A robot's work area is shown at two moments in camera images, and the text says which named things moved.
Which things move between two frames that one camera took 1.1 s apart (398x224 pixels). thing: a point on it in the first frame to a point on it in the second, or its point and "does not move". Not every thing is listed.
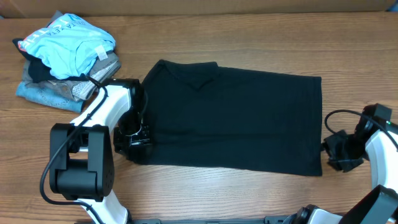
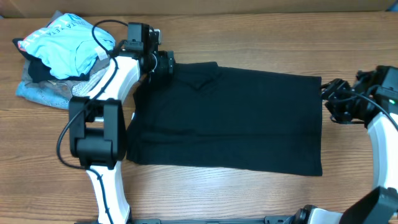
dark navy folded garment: (38, 71) does not move
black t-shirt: (246, 119) does not move
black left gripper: (121, 142) to (166, 61)
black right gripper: (330, 146) to (332, 97)
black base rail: (275, 219) does not move
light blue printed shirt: (71, 47) does not move
